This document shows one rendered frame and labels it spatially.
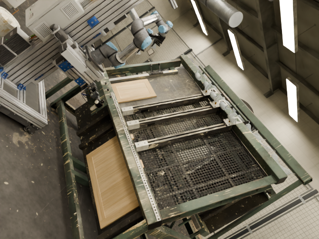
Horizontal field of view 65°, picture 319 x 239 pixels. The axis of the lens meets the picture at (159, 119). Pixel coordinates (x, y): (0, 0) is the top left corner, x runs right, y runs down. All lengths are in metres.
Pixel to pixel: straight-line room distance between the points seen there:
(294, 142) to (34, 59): 6.55
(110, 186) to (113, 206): 0.22
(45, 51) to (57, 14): 0.41
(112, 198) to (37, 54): 1.56
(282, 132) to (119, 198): 5.96
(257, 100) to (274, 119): 0.85
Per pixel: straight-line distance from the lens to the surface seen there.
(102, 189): 2.73
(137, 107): 2.86
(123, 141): 2.51
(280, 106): 8.23
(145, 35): 2.29
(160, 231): 2.30
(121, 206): 2.53
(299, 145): 7.62
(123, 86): 3.24
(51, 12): 2.52
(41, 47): 2.72
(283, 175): 2.57
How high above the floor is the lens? 1.52
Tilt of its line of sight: 6 degrees down
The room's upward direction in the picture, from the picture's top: 57 degrees clockwise
